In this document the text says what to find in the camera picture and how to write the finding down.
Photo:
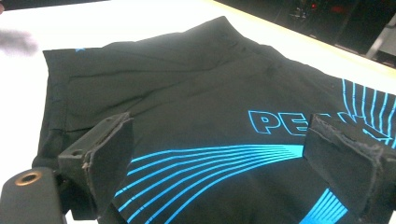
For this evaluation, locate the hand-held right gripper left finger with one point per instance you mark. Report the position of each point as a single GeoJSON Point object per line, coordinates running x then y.
{"type": "Point", "coordinates": [102, 155]}

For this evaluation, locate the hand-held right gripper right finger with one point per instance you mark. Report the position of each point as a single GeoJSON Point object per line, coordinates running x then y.
{"type": "Point", "coordinates": [348, 161]}

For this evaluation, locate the black shorts with blue print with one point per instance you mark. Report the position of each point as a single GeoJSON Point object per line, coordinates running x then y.
{"type": "Point", "coordinates": [202, 93]}

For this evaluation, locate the white metal stand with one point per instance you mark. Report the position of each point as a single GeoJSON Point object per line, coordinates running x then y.
{"type": "Point", "coordinates": [381, 37]}

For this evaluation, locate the white table cover board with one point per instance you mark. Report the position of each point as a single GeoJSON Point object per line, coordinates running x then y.
{"type": "Point", "coordinates": [124, 28]}

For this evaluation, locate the dark equipment with red light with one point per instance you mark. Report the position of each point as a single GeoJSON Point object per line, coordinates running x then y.
{"type": "Point", "coordinates": [320, 11]}

